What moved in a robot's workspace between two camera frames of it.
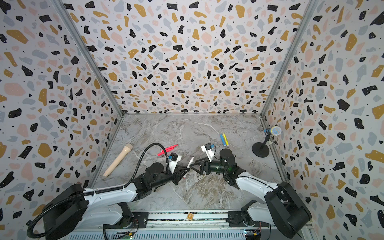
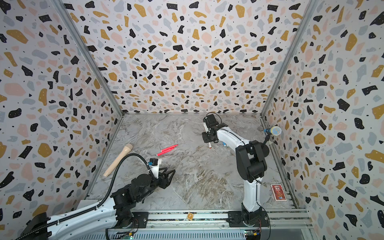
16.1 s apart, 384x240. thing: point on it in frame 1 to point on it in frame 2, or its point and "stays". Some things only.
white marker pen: [189, 164] to [206, 130]
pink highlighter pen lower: [168, 150] stays
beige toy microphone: [127, 148] stays
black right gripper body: [211, 168] to [206, 136]
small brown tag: [190, 216] stays
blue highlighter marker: [275, 130] stays
